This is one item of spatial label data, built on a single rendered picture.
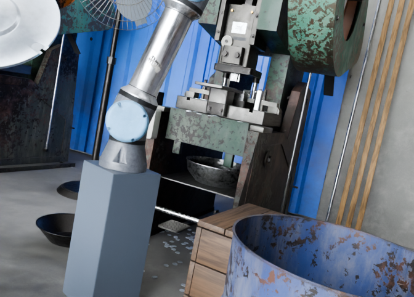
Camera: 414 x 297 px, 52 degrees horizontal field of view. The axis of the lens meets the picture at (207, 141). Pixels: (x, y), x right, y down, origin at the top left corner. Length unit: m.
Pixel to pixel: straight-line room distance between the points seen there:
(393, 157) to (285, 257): 2.11
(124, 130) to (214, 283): 0.53
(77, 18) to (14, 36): 2.09
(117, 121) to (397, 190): 2.30
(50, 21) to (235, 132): 1.04
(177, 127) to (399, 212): 1.76
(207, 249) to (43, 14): 0.78
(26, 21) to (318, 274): 0.88
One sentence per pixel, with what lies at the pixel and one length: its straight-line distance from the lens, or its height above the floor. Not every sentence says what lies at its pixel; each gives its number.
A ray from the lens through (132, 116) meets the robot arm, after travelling 1.15.
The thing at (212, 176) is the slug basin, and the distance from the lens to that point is 1.97.
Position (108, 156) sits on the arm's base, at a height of 0.49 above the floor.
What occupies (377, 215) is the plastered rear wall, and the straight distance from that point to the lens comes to 3.14.
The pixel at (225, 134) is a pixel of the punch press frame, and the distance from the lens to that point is 1.84.
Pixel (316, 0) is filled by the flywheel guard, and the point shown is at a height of 1.14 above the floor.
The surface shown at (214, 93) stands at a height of 0.74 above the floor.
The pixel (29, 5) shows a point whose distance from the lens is 1.04.
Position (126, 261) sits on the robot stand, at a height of 0.17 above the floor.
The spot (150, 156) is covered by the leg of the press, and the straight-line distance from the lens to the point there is 1.94.
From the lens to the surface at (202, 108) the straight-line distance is 1.99.
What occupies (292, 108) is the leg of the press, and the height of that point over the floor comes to 0.75.
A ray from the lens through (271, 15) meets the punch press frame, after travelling 1.96.
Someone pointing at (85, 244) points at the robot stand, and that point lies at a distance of 1.40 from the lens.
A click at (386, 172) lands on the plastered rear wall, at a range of 3.10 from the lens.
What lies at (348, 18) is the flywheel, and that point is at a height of 1.24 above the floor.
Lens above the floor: 0.72
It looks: 6 degrees down
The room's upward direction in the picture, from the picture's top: 11 degrees clockwise
